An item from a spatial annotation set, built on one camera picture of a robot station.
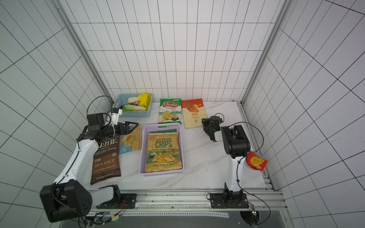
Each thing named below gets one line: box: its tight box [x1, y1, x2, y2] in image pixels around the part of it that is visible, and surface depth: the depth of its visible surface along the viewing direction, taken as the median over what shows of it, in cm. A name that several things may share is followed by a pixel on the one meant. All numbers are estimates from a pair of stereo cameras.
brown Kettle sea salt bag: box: [90, 135, 122, 185], surface depth 85 cm
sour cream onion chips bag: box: [144, 131, 183, 173], surface depth 87 cm
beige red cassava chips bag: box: [181, 98, 209, 129], surface depth 115 cm
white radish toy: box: [127, 96, 139, 104], surface depth 116 cm
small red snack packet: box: [246, 151, 269, 172], surface depth 83 cm
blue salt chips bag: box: [118, 123, 142, 155], surface depth 94 cm
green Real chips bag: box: [149, 128, 177, 133], surface depth 100 cm
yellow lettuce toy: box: [137, 92, 152, 112], surface depth 112 cm
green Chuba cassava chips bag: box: [157, 98, 182, 125], surface depth 116 cm
